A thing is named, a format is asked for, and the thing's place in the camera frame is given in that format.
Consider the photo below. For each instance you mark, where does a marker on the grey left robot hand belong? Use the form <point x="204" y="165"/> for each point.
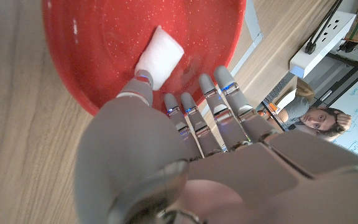
<point x="228" y="180"/>

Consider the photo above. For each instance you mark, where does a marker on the red bowl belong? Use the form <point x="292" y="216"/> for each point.
<point x="110" y="46"/>

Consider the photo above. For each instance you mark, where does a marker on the white plate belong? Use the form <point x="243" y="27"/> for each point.
<point x="286" y="99"/>

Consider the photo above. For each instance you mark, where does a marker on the seated person in grey shirt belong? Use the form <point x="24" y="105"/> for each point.
<point x="319" y="119"/>

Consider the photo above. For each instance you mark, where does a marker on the white power strip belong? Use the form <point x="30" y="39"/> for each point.
<point x="315" y="46"/>

